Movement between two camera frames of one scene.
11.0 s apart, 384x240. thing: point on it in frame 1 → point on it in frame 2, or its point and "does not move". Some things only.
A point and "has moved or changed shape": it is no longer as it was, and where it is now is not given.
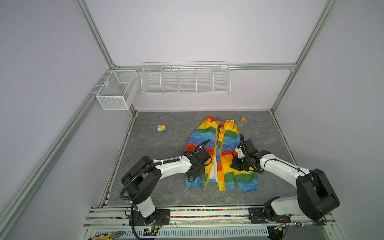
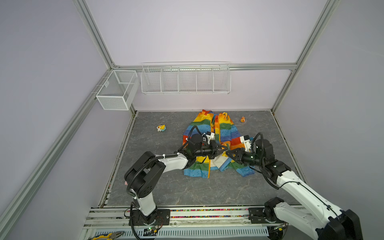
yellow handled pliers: x=107 y=236 does not move
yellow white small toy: x=161 y=128 does not move
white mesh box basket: x=118 y=91 does not move
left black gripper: x=202 y=169 → x=214 y=147
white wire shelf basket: x=186 y=77 does not move
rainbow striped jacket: x=221 y=138 has moved or changed shape
